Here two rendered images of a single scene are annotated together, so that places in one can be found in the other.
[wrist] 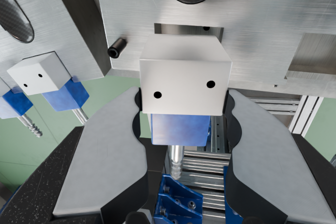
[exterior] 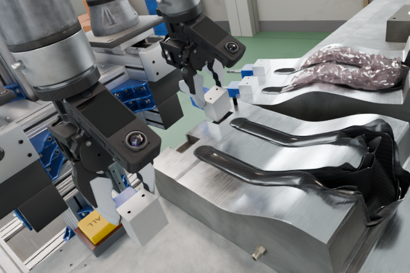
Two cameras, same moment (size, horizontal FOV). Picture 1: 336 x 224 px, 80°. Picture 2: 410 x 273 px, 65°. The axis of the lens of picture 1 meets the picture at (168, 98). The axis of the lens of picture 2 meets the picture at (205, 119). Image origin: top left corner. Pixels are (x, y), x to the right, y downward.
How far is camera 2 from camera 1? 0.59 m
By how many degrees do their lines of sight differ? 27
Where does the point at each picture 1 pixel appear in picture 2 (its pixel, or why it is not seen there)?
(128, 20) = (240, 108)
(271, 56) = (199, 132)
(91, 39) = not seen: hidden behind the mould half
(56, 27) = (258, 99)
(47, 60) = (250, 89)
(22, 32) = (266, 91)
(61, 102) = (233, 85)
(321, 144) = not seen: outside the picture
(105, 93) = not seen: hidden behind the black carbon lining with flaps
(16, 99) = (248, 74)
